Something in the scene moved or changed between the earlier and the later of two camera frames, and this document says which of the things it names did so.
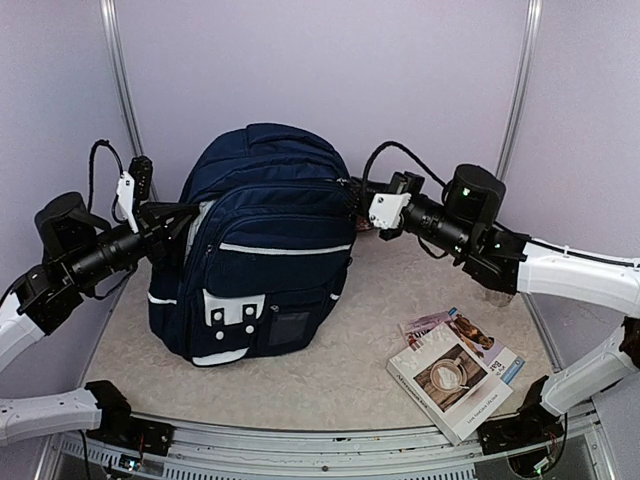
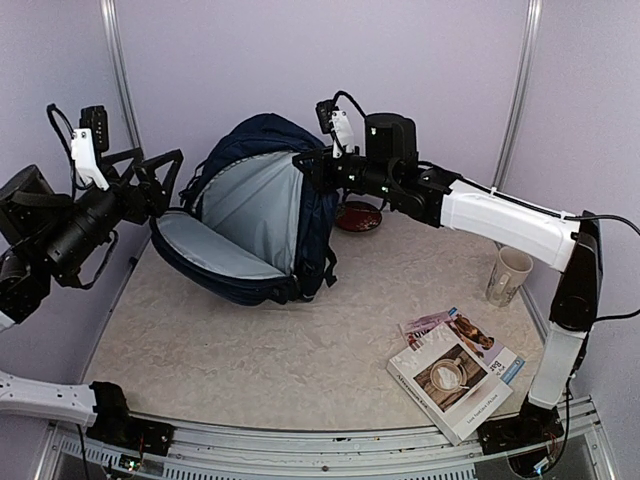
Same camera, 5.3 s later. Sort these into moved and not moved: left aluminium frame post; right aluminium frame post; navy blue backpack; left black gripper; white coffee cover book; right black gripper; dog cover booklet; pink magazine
Moved: navy blue backpack; right black gripper; left black gripper
Not moved: right aluminium frame post; white coffee cover book; left aluminium frame post; pink magazine; dog cover booklet
